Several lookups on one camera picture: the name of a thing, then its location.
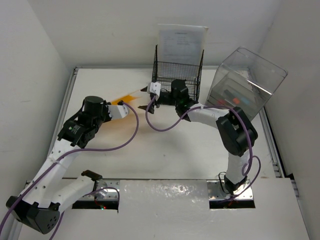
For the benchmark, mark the clear document sleeve with paper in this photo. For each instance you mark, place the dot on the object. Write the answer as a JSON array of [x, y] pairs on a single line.
[[181, 44]]

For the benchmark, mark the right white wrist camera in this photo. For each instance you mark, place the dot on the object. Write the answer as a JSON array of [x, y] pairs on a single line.
[[154, 88]]

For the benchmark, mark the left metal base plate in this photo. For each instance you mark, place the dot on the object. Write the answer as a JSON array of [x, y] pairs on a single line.
[[104, 190]]

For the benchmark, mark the blue pastel highlighter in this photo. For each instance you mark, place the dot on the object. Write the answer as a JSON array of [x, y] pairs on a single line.
[[247, 102]]

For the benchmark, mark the aluminium table frame rail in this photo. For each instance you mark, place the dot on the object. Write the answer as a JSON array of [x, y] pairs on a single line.
[[17, 226]]

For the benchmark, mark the black orange highlighter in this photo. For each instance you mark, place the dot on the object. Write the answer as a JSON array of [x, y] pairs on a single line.
[[234, 99]]

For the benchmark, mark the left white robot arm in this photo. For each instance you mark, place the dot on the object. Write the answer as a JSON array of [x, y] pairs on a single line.
[[41, 203]]

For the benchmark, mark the orange plastic folder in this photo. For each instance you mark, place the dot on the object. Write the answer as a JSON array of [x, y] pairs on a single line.
[[126, 98]]

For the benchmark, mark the black wire mesh basket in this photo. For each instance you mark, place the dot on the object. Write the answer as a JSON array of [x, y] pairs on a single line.
[[166, 72]]

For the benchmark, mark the black pink highlighter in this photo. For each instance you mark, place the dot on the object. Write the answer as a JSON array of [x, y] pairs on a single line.
[[221, 102]]

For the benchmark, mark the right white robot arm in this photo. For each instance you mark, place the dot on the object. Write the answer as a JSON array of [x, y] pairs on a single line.
[[236, 130]]

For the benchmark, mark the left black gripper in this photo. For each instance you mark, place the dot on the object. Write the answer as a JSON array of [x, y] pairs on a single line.
[[105, 108]]

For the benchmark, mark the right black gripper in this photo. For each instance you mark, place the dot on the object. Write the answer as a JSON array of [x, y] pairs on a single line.
[[151, 109]]

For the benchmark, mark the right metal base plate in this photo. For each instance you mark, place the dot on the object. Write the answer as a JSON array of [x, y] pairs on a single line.
[[218, 192]]

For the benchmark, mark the metal base plate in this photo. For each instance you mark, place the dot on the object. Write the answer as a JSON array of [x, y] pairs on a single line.
[[104, 190], [218, 192]]

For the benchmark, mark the clear plastic drawer organizer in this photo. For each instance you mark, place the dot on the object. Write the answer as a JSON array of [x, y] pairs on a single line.
[[247, 75]]

